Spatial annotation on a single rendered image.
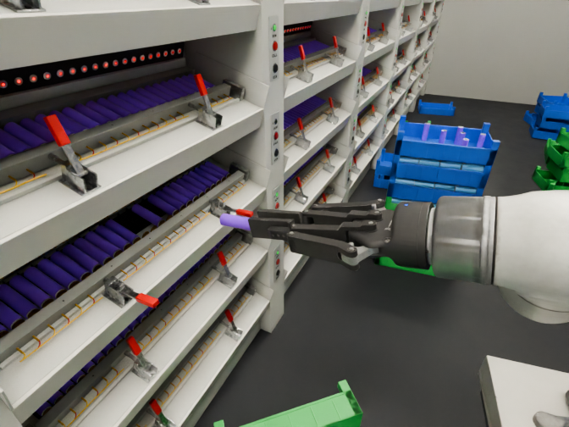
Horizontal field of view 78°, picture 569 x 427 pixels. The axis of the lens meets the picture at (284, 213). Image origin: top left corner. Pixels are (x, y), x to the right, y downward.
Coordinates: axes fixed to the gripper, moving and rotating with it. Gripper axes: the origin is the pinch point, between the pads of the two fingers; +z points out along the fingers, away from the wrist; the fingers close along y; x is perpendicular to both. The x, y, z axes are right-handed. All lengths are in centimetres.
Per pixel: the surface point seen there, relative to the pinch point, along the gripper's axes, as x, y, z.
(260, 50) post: 21.8, 30.0, 15.3
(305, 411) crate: -46.8, 2.2, 5.7
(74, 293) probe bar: -3.4, -17.1, 25.1
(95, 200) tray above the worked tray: 9.6, -12.9, 16.9
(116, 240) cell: -1.8, -6.0, 29.1
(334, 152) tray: -23, 98, 32
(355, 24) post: 23, 100, 18
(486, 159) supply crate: -23, 84, -24
